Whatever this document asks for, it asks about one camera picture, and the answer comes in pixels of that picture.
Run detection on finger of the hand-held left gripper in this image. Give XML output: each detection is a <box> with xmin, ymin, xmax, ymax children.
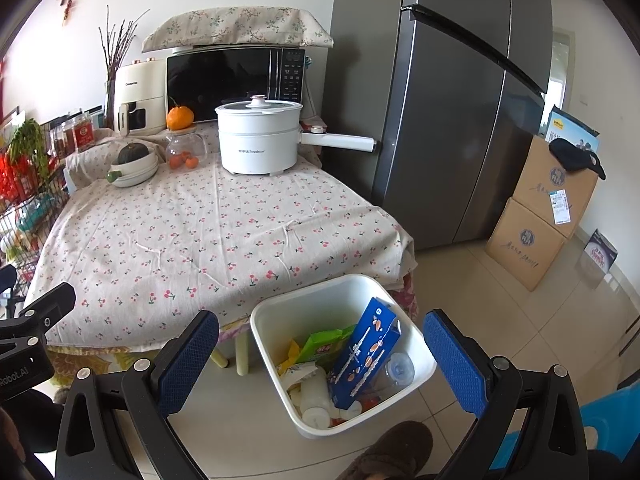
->
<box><xmin>0</xmin><ymin>282</ymin><xmax>77</xmax><ymax>349</ymax></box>
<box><xmin>0</xmin><ymin>263</ymin><xmax>20</xmax><ymax>311</ymax></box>

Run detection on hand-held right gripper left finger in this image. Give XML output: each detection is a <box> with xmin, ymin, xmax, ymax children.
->
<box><xmin>54</xmin><ymin>309</ymin><xmax>221</xmax><ymax>480</ymax></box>

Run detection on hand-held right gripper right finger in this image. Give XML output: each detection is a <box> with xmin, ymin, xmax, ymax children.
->
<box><xmin>423</xmin><ymin>308</ymin><xmax>587</xmax><ymax>480</ymax></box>

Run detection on blue snack box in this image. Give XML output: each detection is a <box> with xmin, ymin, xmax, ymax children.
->
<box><xmin>327</xmin><ymin>296</ymin><xmax>403</xmax><ymax>410</ymax></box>

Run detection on yellow paper packet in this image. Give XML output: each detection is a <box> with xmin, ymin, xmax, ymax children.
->
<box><xmin>276</xmin><ymin>339</ymin><xmax>307</xmax><ymax>377</ymax></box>

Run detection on white plastic bin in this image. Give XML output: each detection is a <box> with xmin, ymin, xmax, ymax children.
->
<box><xmin>249</xmin><ymin>273</ymin><xmax>439</xmax><ymax>439</ymax></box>

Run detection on green snack packet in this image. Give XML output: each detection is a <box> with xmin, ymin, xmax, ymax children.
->
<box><xmin>298</xmin><ymin>324</ymin><xmax>357</xmax><ymax>364</ymax></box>

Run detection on large white plastic bottle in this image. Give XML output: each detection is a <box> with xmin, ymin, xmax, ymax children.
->
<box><xmin>292</xmin><ymin>375</ymin><xmax>334</xmax><ymax>410</ymax></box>

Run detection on person's left forearm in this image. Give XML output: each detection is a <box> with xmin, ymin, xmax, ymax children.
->
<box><xmin>0</xmin><ymin>394</ymin><xmax>69</xmax><ymax>480</ymax></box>

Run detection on cream table leg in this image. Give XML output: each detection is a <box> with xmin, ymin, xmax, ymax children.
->
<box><xmin>234</xmin><ymin>332</ymin><xmax>251</xmax><ymax>376</ymax></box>

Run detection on clear plastic bottle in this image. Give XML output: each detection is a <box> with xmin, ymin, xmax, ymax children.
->
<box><xmin>384</xmin><ymin>352</ymin><xmax>416</xmax><ymax>387</ymax></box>

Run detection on yellow floral under cloth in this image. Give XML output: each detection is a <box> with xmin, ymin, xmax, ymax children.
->
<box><xmin>46</xmin><ymin>320</ymin><xmax>252</xmax><ymax>387</ymax></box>

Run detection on red packet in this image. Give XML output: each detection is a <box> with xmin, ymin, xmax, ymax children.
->
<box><xmin>0</xmin><ymin>152</ymin><xmax>32</xmax><ymax>212</ymax></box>

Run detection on brown fuzzy slipper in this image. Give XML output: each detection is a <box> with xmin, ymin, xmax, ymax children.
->
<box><xmin>334</xmin><ymin>420</ymin><xmax>434</xmax><ymax>480</ymax></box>

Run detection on cherry print tablecloth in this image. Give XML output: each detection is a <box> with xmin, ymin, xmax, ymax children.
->
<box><xmin>23</xmin><ymin>124</ymin><xmax>416</xmax><ymax>354</ymax></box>

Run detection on green leafy vegetables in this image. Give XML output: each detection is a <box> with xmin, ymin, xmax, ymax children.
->
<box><xmin>7</xmin><ymin>119</ymin><xmax>52</xmax><ymax>187</ymax></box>

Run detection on blue plastic stool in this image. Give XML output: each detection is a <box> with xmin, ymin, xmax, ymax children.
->
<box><xmin>487</xmin><ymin>387</ymin><xmax>640</xmax><ymax>477</ymax></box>

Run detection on dark green squash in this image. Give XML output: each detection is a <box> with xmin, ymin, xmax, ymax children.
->
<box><xmin>117</xmin><ymin>142</ymin><xmax>151</xmax><ymax>165</ymax></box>

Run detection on small dark printed box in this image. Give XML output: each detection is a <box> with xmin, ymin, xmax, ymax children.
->
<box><xmin>584</xmin><ymin>228</ymin><xmax>620</xmax><ymax>275</ymax></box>

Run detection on glass jar with wooden lid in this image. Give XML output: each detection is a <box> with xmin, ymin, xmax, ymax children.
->
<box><xmin>164</xmin><ymin>127</ymin><xmax>210</xmax><ymax>172</ymax></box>

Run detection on white electric pot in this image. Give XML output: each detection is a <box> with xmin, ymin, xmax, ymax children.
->
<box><xmin>214</xmin><ymin>95</ymin><xmax>377</xmax><ymax>177</ymax></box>

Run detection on large orange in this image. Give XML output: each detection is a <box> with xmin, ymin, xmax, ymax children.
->
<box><xmin>166</xmin><ymin>105</ymin><xmax>195</xmax><ymax>131</ymax></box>

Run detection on white air fryer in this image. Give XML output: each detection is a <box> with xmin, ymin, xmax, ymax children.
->
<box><xmin>113</xmin><ymin>58</ymin><xmax>169</xmax><ymax>137</ymax></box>

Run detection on black cap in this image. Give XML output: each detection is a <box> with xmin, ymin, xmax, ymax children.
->
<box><xmin>548</xmin><ymin>138</ymin><xmax>606</xmax><ymax>181</ymax></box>

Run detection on grey refrigerator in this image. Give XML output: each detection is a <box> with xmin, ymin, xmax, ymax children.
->
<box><xmin>320</xmin><ymin>0</ymin><xmax>554</xmax><ymax>252</ymax></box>

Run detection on blue and white flat box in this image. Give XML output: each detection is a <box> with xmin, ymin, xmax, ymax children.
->
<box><xmin>542</xmin><ymin>104</ymin><xmax>600</xmax><ymax>154</ymax></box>

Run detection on glass pot lid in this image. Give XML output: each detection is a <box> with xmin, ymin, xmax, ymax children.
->
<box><xmin>215</xmin><ymin>95</ymin><xmax>305</xmax><ymax>117</ymax></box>

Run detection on bare dry branches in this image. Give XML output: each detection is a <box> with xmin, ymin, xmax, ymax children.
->
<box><xmin>98</xmin><ymin>5</ymin><xmax>151</xmax><ymax>87</ymax></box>

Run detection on black microwave oven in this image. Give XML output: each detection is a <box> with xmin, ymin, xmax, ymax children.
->
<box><xmin>165</xmin><ymin>47</ymin><xmax>307</xmax><ymax>124</ymax></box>

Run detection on floral cloth cover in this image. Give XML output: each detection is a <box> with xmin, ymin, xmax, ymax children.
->
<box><xmin>141</xmin><ymin>5</ymin><xmax>335</xmax><ymax>54</ymax></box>

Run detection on black wire rack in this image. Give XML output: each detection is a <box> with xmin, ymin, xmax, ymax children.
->
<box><xmin>0</xmin><ymin>106</ymin><xmax>109</xmax><ymax>307</ymax></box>

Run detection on white bowl with green handle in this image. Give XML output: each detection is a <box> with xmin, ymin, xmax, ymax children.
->
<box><xmin>106</xmin><ymin>152</ymin><xmax>161</xmax><ymax>189</ymax></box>

